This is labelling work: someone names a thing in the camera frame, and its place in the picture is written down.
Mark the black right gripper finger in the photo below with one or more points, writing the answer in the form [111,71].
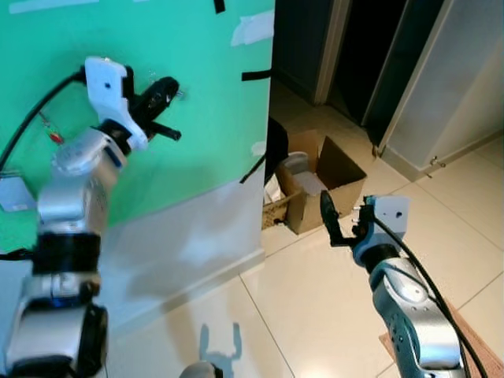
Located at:
[331,224]

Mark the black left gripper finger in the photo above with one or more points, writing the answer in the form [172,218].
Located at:
[164,131]
[161,94]

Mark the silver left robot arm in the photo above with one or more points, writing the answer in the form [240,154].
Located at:
[75,189]

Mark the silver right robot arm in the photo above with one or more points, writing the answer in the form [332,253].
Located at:
[413,315]

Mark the white flat packing piece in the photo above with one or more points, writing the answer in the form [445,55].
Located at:
[311,183]

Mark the open cardboard box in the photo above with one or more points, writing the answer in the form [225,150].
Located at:
[342,169]

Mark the brown woven basket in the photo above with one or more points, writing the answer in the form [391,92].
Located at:
[273,213]

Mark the white round container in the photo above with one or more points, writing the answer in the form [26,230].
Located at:
[295,163]

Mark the black tape strip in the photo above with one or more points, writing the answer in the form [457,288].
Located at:
[219,5]
[253,168]
[256,75]

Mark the small white tape patch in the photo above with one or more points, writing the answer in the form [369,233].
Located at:
[258,148]

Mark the small metal door latch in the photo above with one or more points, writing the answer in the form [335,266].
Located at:
[433,162]

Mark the white door panel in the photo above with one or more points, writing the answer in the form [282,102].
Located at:
[449,87]

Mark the white card in clear holder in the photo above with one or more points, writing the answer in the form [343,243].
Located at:
[14,194]

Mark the brown floor mat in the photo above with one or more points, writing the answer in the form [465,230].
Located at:
[484,358]

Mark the dark grey door panel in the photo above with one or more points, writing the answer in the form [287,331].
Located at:
[409,55]

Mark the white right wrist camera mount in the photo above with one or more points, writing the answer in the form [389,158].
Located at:
[390,214]

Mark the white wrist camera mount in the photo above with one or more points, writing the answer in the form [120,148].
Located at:
[390,214]
[106,87]

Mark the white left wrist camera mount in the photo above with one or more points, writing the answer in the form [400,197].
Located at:
[106,87]

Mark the beige door frame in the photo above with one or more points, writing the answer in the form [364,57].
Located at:
[335,43]

